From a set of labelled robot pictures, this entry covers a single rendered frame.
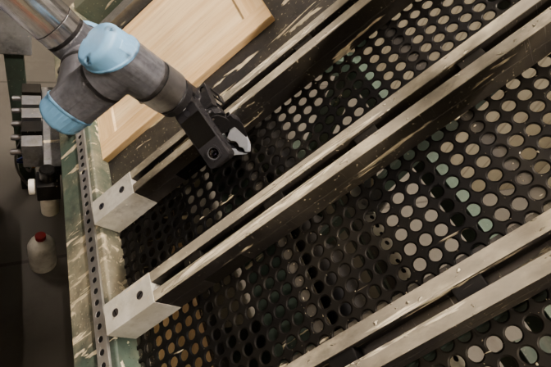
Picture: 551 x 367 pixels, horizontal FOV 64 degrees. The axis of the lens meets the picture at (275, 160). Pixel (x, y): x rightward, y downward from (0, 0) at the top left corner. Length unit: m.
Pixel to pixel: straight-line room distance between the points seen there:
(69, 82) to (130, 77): 0.10
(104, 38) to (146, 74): 0.08
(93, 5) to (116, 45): 1.12
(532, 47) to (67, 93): 0.67
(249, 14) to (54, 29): 0.47
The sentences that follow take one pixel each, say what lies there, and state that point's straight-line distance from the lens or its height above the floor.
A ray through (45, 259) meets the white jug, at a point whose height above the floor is 0.10.
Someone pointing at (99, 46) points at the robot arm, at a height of 1.42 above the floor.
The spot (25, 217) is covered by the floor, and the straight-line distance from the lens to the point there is 2.25.
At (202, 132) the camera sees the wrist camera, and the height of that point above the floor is 1.29.
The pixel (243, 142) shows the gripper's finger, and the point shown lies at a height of 1.23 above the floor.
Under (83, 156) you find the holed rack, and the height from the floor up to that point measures 0.89.
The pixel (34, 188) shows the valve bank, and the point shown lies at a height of 0.73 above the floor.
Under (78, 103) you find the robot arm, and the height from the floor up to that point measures 1.32.
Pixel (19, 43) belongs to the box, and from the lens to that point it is 1.80.
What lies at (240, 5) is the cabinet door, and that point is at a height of 1.30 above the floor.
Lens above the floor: 1.78
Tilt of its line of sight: 41 degrees down
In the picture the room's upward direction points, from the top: 23 degrees clockwise
